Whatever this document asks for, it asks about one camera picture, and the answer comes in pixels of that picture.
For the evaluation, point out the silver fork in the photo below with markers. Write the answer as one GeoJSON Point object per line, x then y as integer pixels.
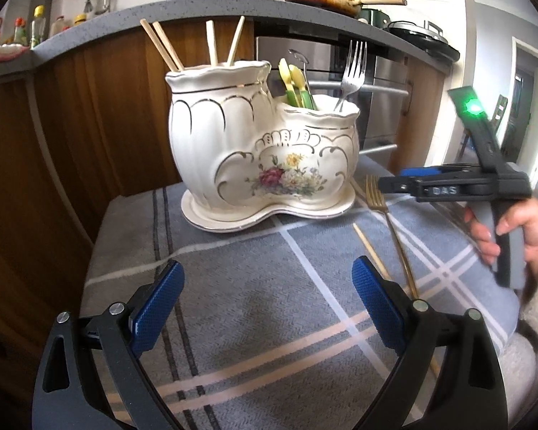
{"type": "Point", "coordinates": [354, 71]}

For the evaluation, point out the black lidded pan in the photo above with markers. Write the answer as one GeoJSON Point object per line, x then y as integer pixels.
{"type": "Point", "coordinates": [423, 38]}

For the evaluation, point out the clear bottle with yellow cap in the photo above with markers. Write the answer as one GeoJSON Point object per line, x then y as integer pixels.
{"type": "Point", "coordinates": [37, 29]}

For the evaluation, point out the wooden chair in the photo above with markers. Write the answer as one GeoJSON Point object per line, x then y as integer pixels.
{"type": "Point", "coordinates": [495, 116]}

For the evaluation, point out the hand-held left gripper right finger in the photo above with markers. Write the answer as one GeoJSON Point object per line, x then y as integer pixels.
{"type": "Point", "coordinates": [376, 307]}

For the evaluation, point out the green pot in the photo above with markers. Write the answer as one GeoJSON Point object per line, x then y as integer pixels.
{"type": "Point", "coordinates": [375, 17]}

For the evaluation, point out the white floral ceramic utensil holder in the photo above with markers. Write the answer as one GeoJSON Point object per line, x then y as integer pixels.
{"type": "Point", "coordinates": [233, 143]}

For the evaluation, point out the yellow jar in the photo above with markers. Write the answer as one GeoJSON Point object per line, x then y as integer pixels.
{"type": "Point", "coordinates": [80, 19]}

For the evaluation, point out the person's right hand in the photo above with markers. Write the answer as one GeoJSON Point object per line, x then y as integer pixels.
{"type": "Point", "coordinates": [535, 228]}

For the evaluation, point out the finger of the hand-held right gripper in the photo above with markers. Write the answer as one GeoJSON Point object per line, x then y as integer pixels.
{"type": "Point", "coordinates": [421, 171]}
{"type": "Point", "coordinates": [399, 185]}

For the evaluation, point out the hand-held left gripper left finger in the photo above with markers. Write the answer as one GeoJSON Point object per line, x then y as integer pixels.
{"type": "Point", "coordinates": [157, 309]}

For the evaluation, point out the white plastic jug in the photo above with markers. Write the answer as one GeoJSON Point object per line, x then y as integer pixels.
{"type": "Point", "coordinates": [60, 27]}

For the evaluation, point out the sauce bottle with red cap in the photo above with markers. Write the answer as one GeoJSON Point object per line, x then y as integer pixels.
{"type": "Point", "coordinates": [20, 32]}

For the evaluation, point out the pink and white cloth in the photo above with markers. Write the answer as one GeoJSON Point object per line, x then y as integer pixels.
{"type": "Point", "coordinates": [2, 52]}

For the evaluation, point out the grey plaid cloth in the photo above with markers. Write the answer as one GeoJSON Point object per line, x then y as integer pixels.
{"type": "Point", "coordinates": [273, 313]}

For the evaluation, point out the slim gold metal chopstick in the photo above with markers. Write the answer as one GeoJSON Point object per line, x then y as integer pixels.
{"type": "Point", "coordinates": [370, 248]}

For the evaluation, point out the gold fork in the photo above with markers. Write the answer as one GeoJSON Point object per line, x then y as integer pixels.
{"type": "Point", "coordinates": [388, 219]}

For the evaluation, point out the white ceramic holder tray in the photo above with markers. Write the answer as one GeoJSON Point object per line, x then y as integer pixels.
{"type": "Point", "coordinates": [215, 219]}

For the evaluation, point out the stainless steel oven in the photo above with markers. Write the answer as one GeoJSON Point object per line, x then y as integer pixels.
{"type": "Point", "coordinates": [385, 98]}

